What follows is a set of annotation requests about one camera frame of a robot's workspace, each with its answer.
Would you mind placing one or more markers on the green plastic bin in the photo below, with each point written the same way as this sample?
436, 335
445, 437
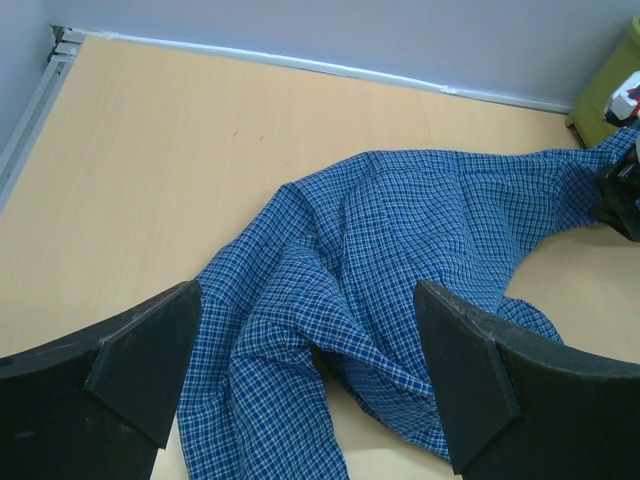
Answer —
586, 116

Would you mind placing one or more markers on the blue plaid long sleeve shirt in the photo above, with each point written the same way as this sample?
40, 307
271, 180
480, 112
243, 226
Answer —
330, 264

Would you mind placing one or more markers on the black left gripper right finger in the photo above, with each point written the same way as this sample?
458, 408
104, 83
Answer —
516, 405

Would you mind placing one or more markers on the white cloth in bin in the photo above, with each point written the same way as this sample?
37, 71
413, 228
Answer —
622, 108

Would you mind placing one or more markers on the aluminium table frame rail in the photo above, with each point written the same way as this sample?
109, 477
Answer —
14, 155

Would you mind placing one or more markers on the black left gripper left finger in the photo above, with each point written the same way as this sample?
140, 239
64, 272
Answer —
99, 403

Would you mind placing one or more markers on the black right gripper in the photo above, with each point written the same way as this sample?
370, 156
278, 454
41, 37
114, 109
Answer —
618, 201

